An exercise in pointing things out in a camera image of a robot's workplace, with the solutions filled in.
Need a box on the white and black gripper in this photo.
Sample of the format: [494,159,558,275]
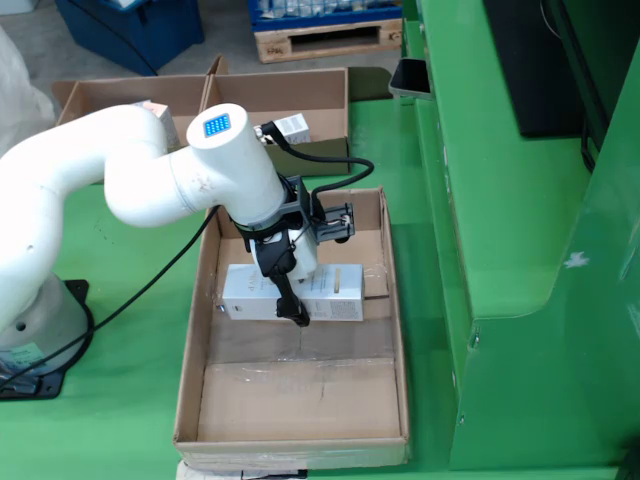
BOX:
[243,223,320,328]

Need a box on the long white serum box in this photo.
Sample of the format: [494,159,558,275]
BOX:
[221,263,365,323]

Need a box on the large shallow cardboard tray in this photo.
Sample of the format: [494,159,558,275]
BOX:
[172,186,412,471]

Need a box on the cardboard box with olive flap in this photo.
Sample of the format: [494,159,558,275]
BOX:
[199,55,394,177]

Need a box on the open brown cardboard box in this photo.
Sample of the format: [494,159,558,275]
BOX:
[51,74,210,151]

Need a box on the green metal machine housing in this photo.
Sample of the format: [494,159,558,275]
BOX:
[399,0,640,471]

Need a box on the wooden pallet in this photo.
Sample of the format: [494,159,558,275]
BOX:
[253,18,404,65]

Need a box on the smartphone with dark screen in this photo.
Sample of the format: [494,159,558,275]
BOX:
[388,58,434,101]

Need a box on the blue crate with goods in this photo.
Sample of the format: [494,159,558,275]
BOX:
[248,0,404,33]

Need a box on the dark blue plastic bin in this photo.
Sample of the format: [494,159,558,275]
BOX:
[54,0,205,77]

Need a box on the person in white shirt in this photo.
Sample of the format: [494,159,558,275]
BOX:
[0,24,57,157]

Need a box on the flat monitor panel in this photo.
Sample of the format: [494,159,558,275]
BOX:
[482,0,611,140]

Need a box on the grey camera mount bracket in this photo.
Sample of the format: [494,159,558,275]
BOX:
[279,175,355,245]

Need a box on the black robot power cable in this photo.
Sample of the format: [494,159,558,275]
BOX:
[0,205,221,394]

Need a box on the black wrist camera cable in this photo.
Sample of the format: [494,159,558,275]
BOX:
[253,119,375,201]

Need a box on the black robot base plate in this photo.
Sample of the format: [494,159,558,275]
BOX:
[0,279,96,401]

